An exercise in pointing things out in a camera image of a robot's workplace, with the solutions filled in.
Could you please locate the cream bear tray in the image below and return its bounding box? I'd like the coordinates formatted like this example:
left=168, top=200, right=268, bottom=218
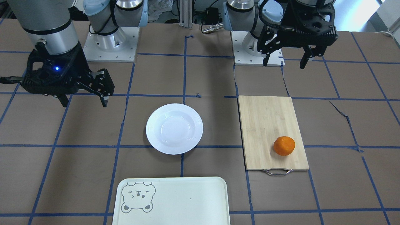
left=112, top=177, right=230, bottom=225

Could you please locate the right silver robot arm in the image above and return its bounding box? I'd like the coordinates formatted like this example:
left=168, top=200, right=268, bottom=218
left=1, top=0, right=148, bottom=107

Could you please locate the white round plate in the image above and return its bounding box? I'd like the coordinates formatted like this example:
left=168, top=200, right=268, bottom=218
left=146, top=103, right=204, bottom=155

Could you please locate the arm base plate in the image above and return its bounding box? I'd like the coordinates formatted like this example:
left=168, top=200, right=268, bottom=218
left=231, top=31, right=285, bottom=67
left=82, top=27, right=140, bottom=63

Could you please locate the bamboo cutting board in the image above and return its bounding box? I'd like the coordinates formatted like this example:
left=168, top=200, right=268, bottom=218
left=238, top=95, right=309, bottom=175

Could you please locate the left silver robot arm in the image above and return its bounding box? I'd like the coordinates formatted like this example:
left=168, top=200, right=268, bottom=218
left=223, top=0, right=338, bottom=69

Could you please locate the orange fruit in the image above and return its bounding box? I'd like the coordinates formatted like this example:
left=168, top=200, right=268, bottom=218
left=273, top=136, right=296, bottom=156

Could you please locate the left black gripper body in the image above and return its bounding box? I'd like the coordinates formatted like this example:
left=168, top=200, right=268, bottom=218
left=257, top=0, right=338, bottom=55

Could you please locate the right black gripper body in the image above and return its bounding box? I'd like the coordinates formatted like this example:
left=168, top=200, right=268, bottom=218
left=21, top=40, right=115, bottom=97

